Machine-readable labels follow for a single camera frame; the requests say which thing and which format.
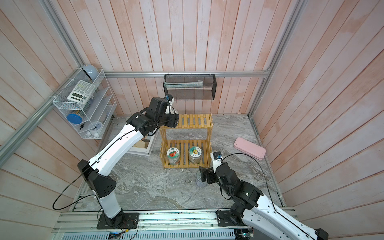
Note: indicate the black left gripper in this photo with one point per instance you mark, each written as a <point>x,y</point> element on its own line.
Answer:
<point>172,122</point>

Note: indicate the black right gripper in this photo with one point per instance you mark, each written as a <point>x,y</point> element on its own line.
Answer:
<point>204,174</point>

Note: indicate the tin can with pull tab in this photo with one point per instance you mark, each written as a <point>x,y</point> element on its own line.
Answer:
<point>199,181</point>

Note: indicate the sunflower seed jar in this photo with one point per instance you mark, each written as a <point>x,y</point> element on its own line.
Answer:
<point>195,155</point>

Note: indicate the tomato seed jar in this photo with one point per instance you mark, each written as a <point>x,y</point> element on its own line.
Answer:
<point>173,156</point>

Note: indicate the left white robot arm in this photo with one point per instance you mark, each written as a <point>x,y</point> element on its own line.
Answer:
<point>96,171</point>

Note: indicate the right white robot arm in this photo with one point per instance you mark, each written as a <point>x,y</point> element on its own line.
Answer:
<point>254,209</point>

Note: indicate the wooden slatted shelf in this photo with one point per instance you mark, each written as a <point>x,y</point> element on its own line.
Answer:
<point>188,123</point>

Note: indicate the LOEWE magazine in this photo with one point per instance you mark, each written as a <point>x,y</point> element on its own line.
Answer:
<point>144,147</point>

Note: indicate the booklet in mesh basket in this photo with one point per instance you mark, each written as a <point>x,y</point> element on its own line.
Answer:
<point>184,85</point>

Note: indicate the pink flat case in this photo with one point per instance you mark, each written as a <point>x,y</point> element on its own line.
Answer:
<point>250,148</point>

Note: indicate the white calculator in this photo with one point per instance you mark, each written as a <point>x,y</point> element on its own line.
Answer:
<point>81,92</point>

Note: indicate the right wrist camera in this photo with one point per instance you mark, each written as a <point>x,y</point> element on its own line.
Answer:
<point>216,160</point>

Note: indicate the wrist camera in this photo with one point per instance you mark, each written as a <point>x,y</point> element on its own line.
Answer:
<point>216,160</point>
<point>169,98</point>

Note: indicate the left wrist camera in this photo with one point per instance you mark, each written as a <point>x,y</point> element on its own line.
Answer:
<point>169,98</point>

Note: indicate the black mesh wall basket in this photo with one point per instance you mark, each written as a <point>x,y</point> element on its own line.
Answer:
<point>206,93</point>

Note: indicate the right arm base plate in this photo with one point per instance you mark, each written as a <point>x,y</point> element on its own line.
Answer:
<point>227,219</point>

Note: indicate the white wire wall rack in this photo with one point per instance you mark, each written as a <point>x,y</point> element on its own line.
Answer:
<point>99,108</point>

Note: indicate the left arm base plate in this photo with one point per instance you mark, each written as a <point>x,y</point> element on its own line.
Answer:
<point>120,221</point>

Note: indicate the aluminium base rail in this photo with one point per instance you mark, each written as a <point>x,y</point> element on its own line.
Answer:
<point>167,224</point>

